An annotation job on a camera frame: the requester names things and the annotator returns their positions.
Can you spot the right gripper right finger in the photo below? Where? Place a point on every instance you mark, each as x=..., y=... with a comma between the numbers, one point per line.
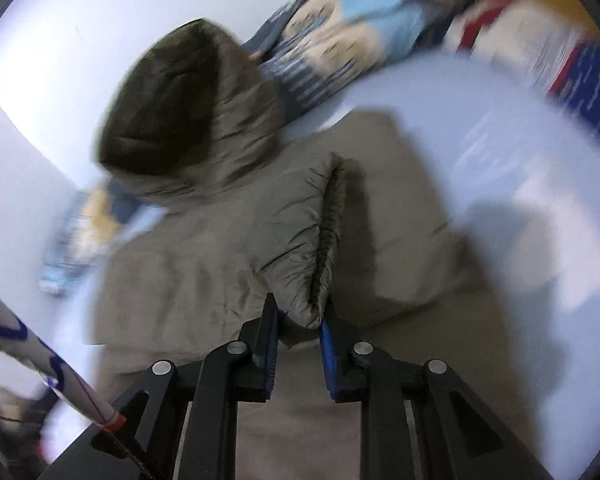
x=418, y=421

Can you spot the blue star pillow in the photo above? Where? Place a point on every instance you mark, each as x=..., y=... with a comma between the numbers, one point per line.
x=545, y=51

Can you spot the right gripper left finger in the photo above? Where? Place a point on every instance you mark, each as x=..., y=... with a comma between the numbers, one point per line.
x=181, y=421

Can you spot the light blue bed sheet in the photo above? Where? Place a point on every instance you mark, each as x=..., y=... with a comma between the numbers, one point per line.
x=522, y=183

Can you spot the patchwork cartoon quilt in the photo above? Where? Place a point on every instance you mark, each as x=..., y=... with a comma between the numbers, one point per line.
x=310, y=49

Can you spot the olive puffer jacket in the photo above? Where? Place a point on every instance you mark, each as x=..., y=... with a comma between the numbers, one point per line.
x=345, y=218

